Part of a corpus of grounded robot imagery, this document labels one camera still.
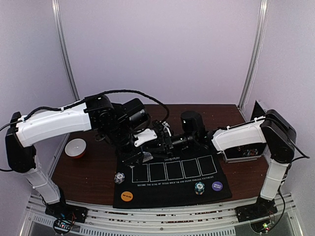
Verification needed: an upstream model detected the mixed colour chip stack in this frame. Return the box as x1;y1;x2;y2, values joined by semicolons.
194;182;205;195

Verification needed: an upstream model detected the orange big blind button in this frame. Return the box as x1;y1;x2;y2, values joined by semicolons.
121;191;133;202

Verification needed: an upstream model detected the blue small blind button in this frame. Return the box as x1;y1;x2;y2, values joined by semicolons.
212;181;223;192

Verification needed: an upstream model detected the blue white chip stack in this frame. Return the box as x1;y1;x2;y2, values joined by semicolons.
114;173;125;184

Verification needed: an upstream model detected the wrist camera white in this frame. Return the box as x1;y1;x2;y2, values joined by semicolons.
134;128;157;147
162;121;172;137

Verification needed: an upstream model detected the grey playing card deck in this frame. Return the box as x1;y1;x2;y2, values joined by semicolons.
143;152;154;162

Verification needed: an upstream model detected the black poker cloth mat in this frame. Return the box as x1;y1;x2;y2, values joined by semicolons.
113;146;232;209

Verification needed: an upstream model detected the aluminium frame post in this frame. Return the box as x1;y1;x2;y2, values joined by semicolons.
51;0;80;101
238;0;269;112

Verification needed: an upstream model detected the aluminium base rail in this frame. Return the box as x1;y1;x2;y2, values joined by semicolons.
17;194;306;236

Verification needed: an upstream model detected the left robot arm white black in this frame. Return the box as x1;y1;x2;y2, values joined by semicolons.
5;95;157;223

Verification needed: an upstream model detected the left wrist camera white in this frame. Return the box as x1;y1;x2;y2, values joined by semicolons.
134;128;157;147

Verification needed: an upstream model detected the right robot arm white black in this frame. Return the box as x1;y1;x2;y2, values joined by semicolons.
153;110;297;222

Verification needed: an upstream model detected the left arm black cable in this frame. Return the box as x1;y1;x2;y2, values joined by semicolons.
0;89;170;172

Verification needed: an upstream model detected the right aluminium frame post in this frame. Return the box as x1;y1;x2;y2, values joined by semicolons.
238;0;269;112

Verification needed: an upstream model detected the left aluminium frame post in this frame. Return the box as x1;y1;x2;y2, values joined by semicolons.
51;0;80;101

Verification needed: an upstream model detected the aluminium poker chip case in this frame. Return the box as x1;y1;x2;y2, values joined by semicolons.
223;100;268;163

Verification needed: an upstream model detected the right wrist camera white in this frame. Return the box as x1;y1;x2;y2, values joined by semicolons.
162;121;172;137

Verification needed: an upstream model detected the white red bowl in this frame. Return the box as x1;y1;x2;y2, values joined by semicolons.
64;139;87;159

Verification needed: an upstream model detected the poker chip row lower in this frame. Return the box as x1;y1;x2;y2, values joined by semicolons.
238;148;259;157

